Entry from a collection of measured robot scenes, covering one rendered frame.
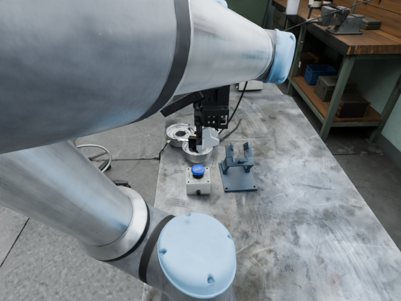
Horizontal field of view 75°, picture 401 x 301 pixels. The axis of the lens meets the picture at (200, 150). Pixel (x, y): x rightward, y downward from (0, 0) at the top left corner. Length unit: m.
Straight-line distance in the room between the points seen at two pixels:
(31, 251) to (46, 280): 0.23
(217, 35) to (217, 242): 0.30
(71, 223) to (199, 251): 0.18
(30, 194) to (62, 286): 1.40
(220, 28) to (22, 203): 0.22
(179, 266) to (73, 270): 1.33
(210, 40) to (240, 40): 0.07
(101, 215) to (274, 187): 0.58
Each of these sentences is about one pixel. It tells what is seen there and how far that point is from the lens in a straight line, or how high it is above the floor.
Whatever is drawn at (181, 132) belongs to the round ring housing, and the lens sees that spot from 0.99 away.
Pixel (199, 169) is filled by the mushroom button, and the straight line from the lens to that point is 0.74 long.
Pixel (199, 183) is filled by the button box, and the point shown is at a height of 0.85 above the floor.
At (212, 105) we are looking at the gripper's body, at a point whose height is 1.08.
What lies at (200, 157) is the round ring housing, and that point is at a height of 0.83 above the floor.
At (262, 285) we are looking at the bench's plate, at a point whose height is 0.80.
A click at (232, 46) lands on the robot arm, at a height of 1.31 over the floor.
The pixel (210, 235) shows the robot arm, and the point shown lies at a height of 1.03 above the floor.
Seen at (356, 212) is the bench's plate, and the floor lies 0.80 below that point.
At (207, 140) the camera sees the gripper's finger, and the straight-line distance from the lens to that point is 0.66.
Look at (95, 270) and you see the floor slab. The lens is 1.64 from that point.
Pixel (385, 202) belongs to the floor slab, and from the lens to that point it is 2.21.
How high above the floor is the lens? 1.37
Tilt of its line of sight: 38 degrees down
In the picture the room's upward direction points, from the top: straight up
